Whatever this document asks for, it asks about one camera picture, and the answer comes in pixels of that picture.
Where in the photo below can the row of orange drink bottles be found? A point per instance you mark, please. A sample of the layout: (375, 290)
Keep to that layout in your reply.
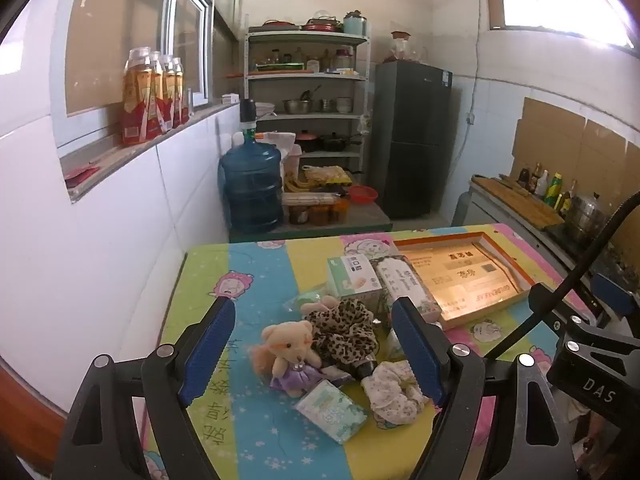
(142, 105)

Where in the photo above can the small white tissue pack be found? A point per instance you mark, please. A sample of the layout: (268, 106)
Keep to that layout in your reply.
(337, 375)

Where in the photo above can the dark fridge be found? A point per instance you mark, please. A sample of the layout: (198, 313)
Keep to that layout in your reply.
(410, 135)

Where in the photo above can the black pan with red lid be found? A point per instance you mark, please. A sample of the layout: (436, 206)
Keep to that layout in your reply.
(307, 142)

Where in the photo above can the white metal shelf rack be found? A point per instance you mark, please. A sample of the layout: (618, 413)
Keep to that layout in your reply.
(305, 76)

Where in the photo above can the black water pump dispenser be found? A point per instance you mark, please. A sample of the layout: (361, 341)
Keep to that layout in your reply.
(248, 110)

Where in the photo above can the leopard print scrunchie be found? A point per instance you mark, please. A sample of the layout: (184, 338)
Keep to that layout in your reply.
(345, 332)

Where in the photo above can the wooden cutting board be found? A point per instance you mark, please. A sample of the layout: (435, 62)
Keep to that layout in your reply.
(520, 205)

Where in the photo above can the row of preserve jars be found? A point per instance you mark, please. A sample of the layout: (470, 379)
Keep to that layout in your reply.
(320, 215)

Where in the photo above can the red bowl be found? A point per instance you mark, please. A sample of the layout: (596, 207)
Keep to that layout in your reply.
(362, 194)

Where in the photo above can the group of condiment bottles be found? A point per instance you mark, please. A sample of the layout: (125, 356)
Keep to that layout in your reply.
(554, 187)

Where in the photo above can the black stove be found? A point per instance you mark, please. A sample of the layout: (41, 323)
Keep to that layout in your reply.
(560, 235)

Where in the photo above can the green tissue pack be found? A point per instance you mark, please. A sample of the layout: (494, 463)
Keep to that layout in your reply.
(332, 410)

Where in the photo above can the blue water jug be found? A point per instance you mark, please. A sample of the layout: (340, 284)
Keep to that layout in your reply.
(250, 180)

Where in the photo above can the white bowl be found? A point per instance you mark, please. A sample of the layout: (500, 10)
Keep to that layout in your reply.
(265, 108)

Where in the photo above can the teal canister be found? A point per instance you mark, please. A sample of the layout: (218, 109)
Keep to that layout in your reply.
(355, 25)

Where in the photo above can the green white tissue box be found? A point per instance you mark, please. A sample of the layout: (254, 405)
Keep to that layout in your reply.
(350, 277)

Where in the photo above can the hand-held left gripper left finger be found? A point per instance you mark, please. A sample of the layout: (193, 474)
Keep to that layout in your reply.
(210, 352)

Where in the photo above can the teddy bear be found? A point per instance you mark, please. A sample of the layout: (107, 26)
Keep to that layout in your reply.
(287, 342)

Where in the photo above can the white floral scrunchie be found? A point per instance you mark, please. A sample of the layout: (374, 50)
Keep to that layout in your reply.
(390, 390)

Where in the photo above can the pink plastic jug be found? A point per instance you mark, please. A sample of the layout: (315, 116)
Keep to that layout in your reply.
(292, 162)

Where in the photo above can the bananas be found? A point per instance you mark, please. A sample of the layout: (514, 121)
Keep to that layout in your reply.
(295, 185)

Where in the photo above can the orange cardboard box tray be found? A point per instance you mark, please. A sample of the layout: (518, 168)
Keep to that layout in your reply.
(465, 275)

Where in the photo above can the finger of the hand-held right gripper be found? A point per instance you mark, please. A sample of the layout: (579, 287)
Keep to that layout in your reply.
(615, 297)
(557, 307)

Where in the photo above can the bright high window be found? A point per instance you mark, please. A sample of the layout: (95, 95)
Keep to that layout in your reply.
(560, 0)

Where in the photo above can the white rice sack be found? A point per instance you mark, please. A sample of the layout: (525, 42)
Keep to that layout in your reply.
(275, 142)

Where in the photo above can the red paper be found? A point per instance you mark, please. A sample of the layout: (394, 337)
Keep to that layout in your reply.
(82, 174)

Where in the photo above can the glass jar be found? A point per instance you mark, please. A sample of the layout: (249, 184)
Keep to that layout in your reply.
(400, 47)

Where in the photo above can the grey counter cabinet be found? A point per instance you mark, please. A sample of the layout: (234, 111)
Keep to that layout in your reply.
(490, 210)

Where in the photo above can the black wok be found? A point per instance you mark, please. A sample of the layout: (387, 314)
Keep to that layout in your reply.
(335, 142)

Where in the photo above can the cardboard wall sheet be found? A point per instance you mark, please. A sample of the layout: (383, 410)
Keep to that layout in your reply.
(575, 140)

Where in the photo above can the long floral tissue pack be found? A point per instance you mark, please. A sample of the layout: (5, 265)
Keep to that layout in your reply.
(400, 280)

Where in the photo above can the steel pot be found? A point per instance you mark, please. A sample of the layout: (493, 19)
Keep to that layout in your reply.
(585, 217)

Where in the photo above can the white framed window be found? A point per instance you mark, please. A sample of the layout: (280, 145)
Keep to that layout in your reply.
(172, 35)

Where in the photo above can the colourful cartoon blanket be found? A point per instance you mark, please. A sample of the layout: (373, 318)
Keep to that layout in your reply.
(250, 270)

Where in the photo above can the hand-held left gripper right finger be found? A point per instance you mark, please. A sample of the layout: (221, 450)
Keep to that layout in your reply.
(415, 352)

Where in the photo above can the small white box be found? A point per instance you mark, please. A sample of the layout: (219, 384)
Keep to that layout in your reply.
(230, 99)

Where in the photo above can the steel bowl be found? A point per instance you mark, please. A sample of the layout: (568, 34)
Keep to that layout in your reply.
(297, 106)

